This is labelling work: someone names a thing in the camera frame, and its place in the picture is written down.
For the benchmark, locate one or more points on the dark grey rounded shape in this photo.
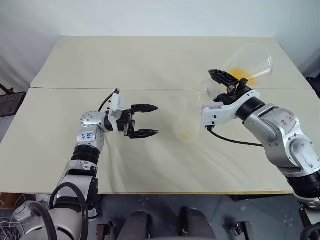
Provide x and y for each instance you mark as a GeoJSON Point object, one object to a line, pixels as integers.
{"type": "Point", "coordinates": [136, 225]}
{"type": "Point", "coordinates": [197, 222]}

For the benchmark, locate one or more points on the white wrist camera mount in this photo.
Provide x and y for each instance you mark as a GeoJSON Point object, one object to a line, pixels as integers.
{"type": "Point", "coordinates": [116, 105]}
{"type": "Point", "coordinates": [225, 112]}

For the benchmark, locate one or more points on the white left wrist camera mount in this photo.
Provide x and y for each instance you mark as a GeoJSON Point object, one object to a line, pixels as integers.
{"type": "Point", "coordinates": [116, 105]}

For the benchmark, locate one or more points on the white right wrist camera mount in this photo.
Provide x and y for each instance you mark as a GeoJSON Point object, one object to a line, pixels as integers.
{"type": "Point", "coordinates": [225, 112]}

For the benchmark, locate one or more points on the dark brown floor bracket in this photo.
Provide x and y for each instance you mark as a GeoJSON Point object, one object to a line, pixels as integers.
{"type": "Point", "coordinates": [240, 230]}
{"type": "Point", "coordinates": [105, 230]}

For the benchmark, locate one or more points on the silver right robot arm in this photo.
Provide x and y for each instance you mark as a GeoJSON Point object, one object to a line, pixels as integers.
{"type": "Point", "coordinates": [282, 135]}

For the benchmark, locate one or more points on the large clear flask orange liquid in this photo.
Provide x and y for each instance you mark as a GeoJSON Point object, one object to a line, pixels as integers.
{"type": "Point", "coordinates": [250, 60]}

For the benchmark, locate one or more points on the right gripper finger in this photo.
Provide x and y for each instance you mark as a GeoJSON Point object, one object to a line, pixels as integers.
{"type": "Point", "coordinates": [222, 77]}

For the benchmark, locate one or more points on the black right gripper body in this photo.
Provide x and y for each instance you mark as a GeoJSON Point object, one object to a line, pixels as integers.
{"type": "Point", "coordinates": [235, 92]}

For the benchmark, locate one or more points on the crumpled clear plastic bag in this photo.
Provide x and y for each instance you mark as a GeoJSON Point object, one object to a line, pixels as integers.
{"type": "Point", "coordinates": [23, 208]}

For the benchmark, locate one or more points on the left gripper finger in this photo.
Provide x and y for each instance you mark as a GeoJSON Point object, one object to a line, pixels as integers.
{"type": "Point", "coordinates": [145, 108]}
{"type": "Point", "coordinates": [145, 133]}

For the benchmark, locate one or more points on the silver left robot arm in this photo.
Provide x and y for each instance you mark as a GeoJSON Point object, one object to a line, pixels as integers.
{"type": "Point", "coordinates": [88, 140]}

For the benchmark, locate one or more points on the black metal frame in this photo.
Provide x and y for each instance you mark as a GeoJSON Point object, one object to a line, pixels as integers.
{"type": "Point", "coordinates": [313, 85]}
{"type": "Point", "coordinates": [8, 102]}

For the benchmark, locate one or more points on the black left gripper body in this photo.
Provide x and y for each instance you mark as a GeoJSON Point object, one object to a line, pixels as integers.
{"type": "Point", "coordinates": [126, 122]}

